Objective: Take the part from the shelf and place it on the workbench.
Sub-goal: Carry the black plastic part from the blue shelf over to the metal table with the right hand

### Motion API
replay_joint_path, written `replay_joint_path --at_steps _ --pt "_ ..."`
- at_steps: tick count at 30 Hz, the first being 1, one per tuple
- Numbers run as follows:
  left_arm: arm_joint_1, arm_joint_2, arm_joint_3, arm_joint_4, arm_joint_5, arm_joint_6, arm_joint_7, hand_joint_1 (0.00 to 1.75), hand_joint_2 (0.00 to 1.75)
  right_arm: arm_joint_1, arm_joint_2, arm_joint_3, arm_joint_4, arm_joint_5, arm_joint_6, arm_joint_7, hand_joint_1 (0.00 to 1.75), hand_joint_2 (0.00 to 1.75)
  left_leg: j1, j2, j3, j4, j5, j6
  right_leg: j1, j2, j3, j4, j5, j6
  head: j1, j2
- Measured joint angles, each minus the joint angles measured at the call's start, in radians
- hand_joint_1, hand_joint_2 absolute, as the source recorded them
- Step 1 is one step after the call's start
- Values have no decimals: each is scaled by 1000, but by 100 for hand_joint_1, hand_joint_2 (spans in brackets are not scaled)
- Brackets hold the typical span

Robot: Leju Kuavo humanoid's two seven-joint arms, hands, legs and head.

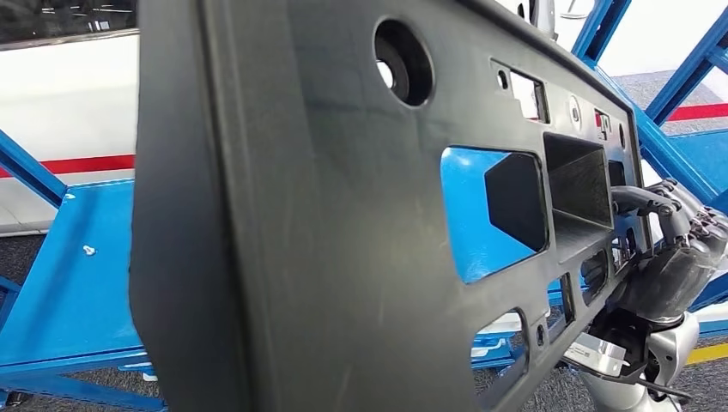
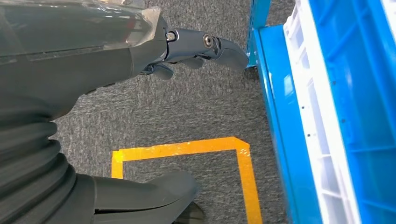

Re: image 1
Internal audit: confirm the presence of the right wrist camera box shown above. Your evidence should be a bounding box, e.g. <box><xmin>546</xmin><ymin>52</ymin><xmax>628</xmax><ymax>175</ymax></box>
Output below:
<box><xmin>562</xmin><ymin>332</ymin><xmax>646</xmax><ymax>381</ymax></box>

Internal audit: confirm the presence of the black plastic plate part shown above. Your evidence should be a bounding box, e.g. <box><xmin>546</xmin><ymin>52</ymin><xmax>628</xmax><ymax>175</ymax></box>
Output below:
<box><xmin>129</xmin><ymin>0</ymin><xmax>655</xmax><ymax>412</ymax></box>

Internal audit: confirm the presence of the yellow floor tape square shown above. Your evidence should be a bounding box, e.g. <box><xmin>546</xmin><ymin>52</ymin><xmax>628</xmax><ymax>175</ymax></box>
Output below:
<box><xmin>685</xmin><ymin>342</ymin><xmax>728</xmax><ymax>367</ymax></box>

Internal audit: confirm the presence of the black camera cable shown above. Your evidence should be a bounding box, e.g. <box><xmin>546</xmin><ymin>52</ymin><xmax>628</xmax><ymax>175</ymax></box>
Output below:
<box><xmin>560</xmin><ymin>358</ymin><xmax>692</xmax><ymax>400</ymax></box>

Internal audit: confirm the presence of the white car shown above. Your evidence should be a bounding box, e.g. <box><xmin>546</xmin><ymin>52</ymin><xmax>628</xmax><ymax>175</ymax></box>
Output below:
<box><xmin>0</xmin><ymin>0</ymin><xmax>561</xmax><ymax>237</ymax></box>

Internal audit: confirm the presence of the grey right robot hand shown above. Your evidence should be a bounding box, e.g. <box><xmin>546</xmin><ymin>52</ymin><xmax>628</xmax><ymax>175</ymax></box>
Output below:
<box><xmin>611</xmin><ymin>179</ymin><xmax>728</xmax><ymax>328</ymax></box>

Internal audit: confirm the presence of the blue steel shelf rack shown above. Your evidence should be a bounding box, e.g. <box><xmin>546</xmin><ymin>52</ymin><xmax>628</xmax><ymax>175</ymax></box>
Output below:
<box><xmin>642</xmin><ymin>0</ymin><xmax>728</xmax><ymax>311</ymax></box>
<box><xmin>0</xmin><ymin>0</ymin><xmax>728</xmax><ymax>412</ymax></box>

